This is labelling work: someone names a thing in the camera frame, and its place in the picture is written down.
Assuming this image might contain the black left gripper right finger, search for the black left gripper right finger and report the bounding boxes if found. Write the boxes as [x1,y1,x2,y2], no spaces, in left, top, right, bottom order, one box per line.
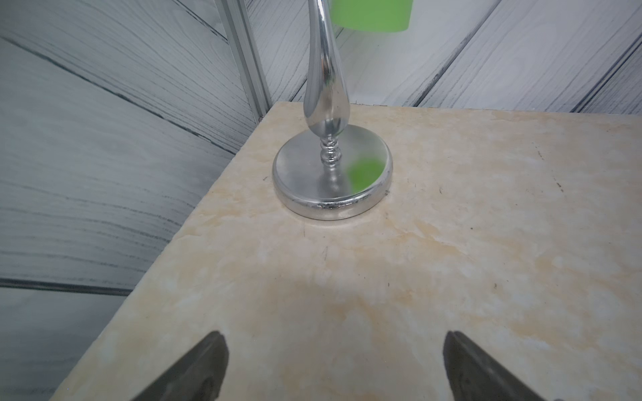
[442,331,543,401]

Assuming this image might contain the chrome glass rack stand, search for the chrome glass rack stand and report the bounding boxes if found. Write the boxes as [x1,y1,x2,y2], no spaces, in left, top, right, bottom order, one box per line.
[272,1,393,222]

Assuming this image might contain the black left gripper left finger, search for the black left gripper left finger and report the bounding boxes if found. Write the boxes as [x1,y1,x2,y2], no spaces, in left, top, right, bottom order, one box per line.
[133,331,229,400]

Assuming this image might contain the aluminium frame post left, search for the aluminium frame post left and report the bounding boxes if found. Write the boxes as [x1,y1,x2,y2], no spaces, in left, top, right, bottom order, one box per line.
[215,0,273,121]

